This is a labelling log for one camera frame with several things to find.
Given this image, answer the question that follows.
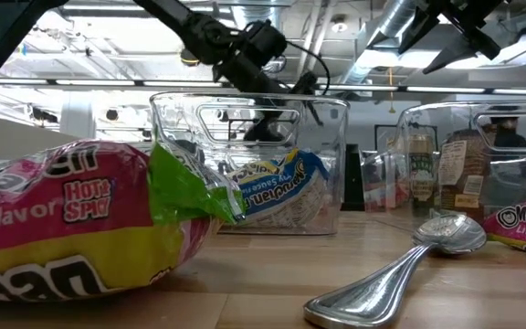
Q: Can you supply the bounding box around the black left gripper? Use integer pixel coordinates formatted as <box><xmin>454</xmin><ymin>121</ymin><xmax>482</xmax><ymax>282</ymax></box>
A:
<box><xmin>211</xmin><ymin>57</ymin><xmax>324</xmax><ymax>143</ymax></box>

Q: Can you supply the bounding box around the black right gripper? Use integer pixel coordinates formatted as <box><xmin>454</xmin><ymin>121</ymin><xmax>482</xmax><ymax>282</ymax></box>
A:
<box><xmin>397</xmin><ymin>0</ymin><xmax>513</xmax><ymax>75</ymax></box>

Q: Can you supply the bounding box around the blue soy sauce ramen packet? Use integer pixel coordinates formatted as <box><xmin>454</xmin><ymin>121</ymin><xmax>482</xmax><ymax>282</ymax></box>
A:
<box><xmin>226</xmin><ymin>146</ymin><xmax>332</xmax><ymax>229</ymax></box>

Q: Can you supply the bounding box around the tan lid spice jar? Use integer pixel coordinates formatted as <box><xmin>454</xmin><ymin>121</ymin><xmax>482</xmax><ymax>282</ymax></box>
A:
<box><xmin>407</xmin><ymin>133</ymin><xmax>437</xmax><ymax>217</ymax></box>

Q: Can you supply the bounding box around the brown spice bag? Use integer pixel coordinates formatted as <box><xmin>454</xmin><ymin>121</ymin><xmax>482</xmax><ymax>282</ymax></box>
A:
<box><xmin>438</xmin><ymin>127</ymin><xmax>497</xmax><ymax>224</ymax></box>

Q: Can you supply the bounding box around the lime chili ramen packet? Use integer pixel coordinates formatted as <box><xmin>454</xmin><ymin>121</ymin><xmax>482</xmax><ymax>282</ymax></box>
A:
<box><xmin>480</xmin><ymin>198</ymin><xmax>526</xmax><ymax>258</ymax></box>

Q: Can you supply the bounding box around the clear plastic bin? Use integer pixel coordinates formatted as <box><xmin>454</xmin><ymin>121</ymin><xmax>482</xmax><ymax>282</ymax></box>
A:
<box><xmin>361</xmin><ymin>101</ymin><xmax>526</xmax><ymax>242</ymax></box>
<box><xmin>149</xmin><ymin>90</ymin><xmax>352</xmax><ymax>238</ymax></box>

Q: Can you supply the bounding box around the linear ceiling light strip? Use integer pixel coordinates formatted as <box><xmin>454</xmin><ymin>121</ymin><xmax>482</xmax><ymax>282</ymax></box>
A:
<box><xmin>0</xmin><ymin>77</ymin><xmax>526</xmax><ymax>97</ymax></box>

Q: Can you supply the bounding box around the person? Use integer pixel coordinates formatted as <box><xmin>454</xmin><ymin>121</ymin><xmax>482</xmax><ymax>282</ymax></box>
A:
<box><xmin>489</xmin><ymin>105</ymin><xmax>526</xmax><ymax>179</ymax></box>

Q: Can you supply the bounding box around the silver metal spoon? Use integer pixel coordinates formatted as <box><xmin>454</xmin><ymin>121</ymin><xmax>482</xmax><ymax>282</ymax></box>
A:
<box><xmin>302</xmin><ymin>213</ymin><xmax>488</xmax><ymax>329</ymax></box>

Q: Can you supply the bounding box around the white column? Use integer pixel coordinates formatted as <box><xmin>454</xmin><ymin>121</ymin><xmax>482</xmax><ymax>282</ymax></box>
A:
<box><xmin>59</xmin><ymin>90</ymin><xmax>98</xmax><ymax>138</ymax></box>

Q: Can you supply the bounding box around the hot spicy ramen packet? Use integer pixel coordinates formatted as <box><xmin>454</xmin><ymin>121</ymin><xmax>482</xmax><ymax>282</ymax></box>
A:
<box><xmin>0</xmin><ymin>138</ymin><xmax>247</xmax><ymax>302</ymax></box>

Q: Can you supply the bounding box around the white rectangular tray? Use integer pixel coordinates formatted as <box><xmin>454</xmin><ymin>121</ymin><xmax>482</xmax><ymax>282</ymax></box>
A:
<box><xmin>0</xmin><ymin>113</ymin><xmax>79</xmax><ymax>162</ymax></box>

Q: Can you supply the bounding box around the long silver ceiling duct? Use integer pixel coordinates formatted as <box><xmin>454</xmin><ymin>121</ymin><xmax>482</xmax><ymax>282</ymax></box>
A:
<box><xmin>339</xmin><ymin>0</ymin><xmax>422</xmax><ymax>86</ymax></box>

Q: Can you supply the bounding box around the yellow hanging cord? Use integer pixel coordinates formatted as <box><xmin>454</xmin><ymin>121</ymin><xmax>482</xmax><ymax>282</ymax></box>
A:
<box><xmin>387</xmin><ymin>67</ymin><xmax>396</xmax><ymax>114</ymax></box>

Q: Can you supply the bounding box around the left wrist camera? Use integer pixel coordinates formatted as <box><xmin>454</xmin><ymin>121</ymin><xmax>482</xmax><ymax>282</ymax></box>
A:
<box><xmin>243</xmin><ymin>20</ymin><xmax>288</xmax><ymax>63</ymax></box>

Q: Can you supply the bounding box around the round silver ceiling duct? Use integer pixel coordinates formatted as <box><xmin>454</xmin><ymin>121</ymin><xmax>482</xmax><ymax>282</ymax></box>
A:
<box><xmin>231</xmin><ymin>0</ymin><xmax>287</xmax><ymax>83</ymax></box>

